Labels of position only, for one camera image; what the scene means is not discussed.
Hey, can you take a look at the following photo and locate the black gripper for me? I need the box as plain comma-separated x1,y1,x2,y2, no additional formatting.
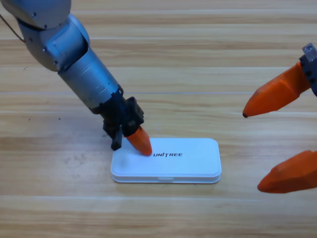
242,43,317,119
90,85,153,156

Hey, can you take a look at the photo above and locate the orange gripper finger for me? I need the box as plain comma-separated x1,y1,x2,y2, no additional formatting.
257,150,317,194

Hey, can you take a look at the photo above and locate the white Unitree pencil case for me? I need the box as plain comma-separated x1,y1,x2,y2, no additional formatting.
110,137,222,184

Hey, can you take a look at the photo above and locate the brown cable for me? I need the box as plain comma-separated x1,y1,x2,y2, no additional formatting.
0,13,26,43

